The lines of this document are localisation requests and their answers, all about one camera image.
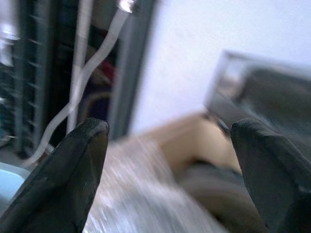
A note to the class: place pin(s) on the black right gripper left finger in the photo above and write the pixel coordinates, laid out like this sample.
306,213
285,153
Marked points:
65,179

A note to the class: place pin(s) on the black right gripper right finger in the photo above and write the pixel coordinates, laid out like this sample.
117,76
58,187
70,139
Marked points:
272,170

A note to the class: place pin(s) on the light blue plastic basin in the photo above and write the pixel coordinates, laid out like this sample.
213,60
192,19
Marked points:
11,180

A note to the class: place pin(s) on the dark grey garment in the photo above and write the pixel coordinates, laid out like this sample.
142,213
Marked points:
218,194

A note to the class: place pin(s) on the grey white striped cloth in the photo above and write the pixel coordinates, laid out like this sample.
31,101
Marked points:
136,184

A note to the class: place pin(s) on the silver framed washer lid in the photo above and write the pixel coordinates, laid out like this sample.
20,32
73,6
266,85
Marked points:
262,85

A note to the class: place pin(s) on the dark green metal grille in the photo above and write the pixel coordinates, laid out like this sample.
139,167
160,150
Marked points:
26,80

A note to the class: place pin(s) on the grey door frame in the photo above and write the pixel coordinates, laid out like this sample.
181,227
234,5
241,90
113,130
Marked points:
132,65

